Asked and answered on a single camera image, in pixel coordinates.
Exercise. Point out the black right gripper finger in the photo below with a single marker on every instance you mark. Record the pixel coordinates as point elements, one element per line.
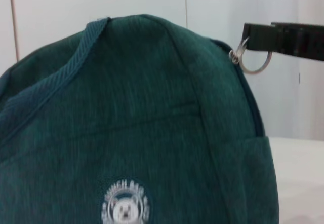
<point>278,39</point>

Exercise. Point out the dark teal fabric lunch bag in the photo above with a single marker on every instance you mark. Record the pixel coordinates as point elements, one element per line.
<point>139,132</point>

